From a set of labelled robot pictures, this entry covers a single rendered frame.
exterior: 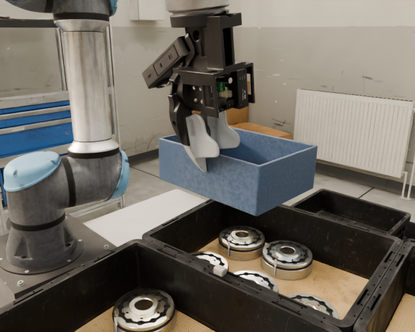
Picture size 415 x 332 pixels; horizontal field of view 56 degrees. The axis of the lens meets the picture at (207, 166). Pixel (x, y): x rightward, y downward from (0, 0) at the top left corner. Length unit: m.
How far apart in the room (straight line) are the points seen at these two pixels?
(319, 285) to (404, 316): 0.15
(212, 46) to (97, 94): 0.48
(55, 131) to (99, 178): 1.71
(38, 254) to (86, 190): 0.17
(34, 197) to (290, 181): 0.55
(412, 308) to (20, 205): 0.78
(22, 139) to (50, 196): 1.65
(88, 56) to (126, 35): 2.99
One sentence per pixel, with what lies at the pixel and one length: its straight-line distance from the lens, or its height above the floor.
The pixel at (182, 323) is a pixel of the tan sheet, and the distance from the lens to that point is 0.72.
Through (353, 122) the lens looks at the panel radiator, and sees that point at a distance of 3.55.
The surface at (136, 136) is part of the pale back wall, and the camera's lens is 4.04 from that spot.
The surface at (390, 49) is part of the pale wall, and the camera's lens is 3.53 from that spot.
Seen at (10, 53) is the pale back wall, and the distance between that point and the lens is 3.39.
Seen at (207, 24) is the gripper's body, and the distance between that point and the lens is 0.47.
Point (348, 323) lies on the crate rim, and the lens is 0.59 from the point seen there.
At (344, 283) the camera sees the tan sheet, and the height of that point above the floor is 0.83.
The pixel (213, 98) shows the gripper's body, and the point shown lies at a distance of 0.46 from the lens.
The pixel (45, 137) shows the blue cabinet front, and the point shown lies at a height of 0.68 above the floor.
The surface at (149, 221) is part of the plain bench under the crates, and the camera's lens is 1.33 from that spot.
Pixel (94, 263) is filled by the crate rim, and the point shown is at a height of 0.93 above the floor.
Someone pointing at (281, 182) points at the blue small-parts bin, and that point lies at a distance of 0.56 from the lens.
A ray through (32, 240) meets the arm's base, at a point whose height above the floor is 0.87.
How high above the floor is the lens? 1.30
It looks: 19 degrees down
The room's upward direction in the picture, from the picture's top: straight up
